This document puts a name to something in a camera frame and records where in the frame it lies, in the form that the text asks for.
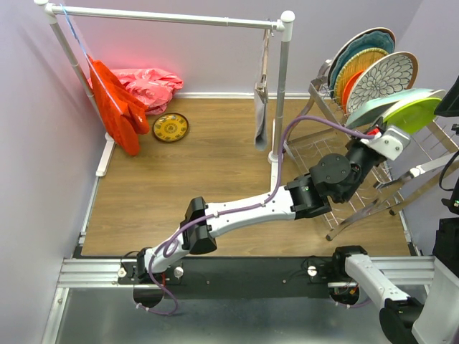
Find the white striped plate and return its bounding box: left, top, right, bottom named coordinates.
left=373, top=88, right=446, bottom=124

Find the lime green plate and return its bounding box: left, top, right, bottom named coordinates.
left=383, top=97, right=441, bottom=134

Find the light blue divided tray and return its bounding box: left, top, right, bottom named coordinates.
left=345, top=88, right=434, bottom=129

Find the brown rim floral plate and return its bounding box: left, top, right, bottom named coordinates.
left=346, top=52, right=419, bottom=114

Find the orange plastic plate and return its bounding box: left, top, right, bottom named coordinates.
left=341, top=70, right=364, bottom=110

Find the woven bamboo plate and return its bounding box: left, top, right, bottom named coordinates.
left=333, top=47, right=388, bottom=99

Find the teal scalloped plate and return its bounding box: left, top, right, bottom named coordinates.
left=328, top=29, right=395, bottom=96

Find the large floral ceramic plate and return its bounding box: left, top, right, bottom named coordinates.
left=326, top=27, right=397, bottom=83

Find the dark yellow patterned plate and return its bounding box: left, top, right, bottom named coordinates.
left=152, top=113, right=190, bottom=143

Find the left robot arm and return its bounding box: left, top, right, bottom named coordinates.
left=134, top=137, right=388, bottom=283

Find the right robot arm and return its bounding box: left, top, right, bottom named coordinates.
left=324, top=187, right=458, bottom=343

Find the metal dish rack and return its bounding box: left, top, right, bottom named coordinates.
left=283, top=59, right=459, bottom=242

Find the grey panda towel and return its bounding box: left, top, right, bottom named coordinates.
left=254, top=56, right=268, bottom=151

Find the beige clip hanger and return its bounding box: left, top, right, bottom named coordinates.
left=255, top=29, right=273, bottom=104

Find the pink plastic bag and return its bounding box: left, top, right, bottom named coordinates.
left=111, top=68, right=184, bottom=115

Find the orange garment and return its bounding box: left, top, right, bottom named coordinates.
left=87, top=57, right=150, bottom=156

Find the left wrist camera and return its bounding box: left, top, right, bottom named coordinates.
left=360, top=125, right=411, bottom=161

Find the white clothes rack frame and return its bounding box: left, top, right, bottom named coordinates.
left=35, top=1, right=295, bottom=182

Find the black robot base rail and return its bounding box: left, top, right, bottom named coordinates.
left=118, top=256, right=384, bottom=300

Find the blue wire hanger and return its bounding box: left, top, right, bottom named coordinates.
left=60, top=4, right=123, bottom=115

